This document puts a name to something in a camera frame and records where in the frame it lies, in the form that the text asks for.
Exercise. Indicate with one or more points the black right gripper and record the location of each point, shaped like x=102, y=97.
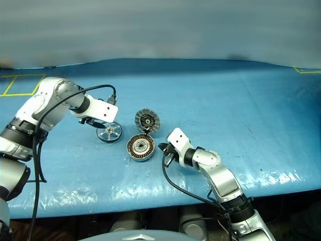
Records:
x=172, y=153

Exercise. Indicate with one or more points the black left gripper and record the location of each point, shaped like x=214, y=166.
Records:
x=89, y=121

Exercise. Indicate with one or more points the black-rimmed silver spoked rotor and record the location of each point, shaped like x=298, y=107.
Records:
x=109, y=130

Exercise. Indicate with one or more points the round silver motor lid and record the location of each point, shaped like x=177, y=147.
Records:
x=140, y=118

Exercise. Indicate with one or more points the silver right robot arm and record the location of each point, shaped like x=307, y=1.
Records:
x=220, y=175

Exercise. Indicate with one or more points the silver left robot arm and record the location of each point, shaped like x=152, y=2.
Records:
x=37, y=108

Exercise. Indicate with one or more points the copper wound motor stator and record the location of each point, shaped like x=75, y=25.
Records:
x=133, y=150

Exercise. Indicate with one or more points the grey rounded shape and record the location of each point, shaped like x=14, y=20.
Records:
x=125, y=222
x=193, y=223

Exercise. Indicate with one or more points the silver robot torso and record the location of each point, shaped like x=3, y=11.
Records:
x=140, y=238

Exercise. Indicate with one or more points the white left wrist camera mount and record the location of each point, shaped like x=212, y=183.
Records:
x=105, y=110

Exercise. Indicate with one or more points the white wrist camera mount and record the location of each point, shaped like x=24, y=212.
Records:
x=179, y=139
x=105, y=110

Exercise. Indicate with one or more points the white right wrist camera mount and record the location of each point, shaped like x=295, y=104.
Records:
x=179, y=139

